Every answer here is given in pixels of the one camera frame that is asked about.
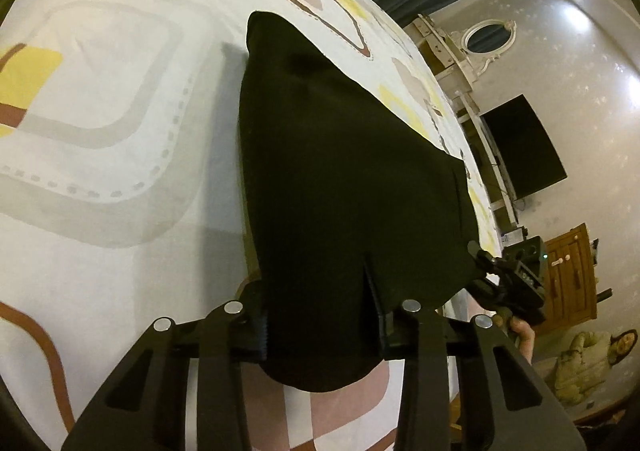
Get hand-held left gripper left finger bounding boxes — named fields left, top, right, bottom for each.
left=60, top=281, right=273, bottom=451

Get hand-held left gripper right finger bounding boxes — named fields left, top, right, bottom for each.
left=362, top=263, right=588, bottom=451

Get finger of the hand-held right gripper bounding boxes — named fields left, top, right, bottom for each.
left=465, top=278, right=508, bottom=314
left=465, top=240, right=506, bottom=282

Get black pants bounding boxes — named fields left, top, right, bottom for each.
left=237, top=11, right=483, bottom=394

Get person's right hand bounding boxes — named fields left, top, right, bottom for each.
left=506, top=317, right=537, bottom=363

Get wooden cabinet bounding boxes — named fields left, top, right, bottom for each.
left=542, top=223, right=613, bottom=332

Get white television stand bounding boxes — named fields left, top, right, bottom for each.
left=457, top=111, right=520, bottom=232

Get black television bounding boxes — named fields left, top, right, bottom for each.
left=480, top=93, right=568, bottom=200

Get white dressing table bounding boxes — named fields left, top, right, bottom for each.
left=410, top=13, right=481, bottom=116

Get oval white vanity mirror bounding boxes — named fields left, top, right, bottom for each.
left=450, top=18, right=517, bottom=76

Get bed with printed sheet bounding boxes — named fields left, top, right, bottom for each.
left=0, top=0, right=501, bottom=451

